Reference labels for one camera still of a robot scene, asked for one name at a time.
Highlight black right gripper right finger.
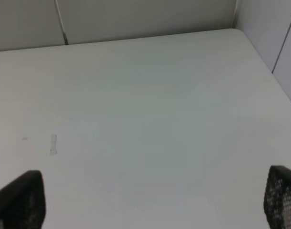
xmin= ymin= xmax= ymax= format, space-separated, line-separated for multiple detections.
xmin=263 ymin=166 xmax=291 ymax=229

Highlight clear tape strip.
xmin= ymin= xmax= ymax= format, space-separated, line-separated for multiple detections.
xmin=50 ymin=134 xmax=57 ymax=155

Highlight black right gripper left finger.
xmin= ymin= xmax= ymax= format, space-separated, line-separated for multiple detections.
xmin=0 ymin=170 xmax=46 ymax=229

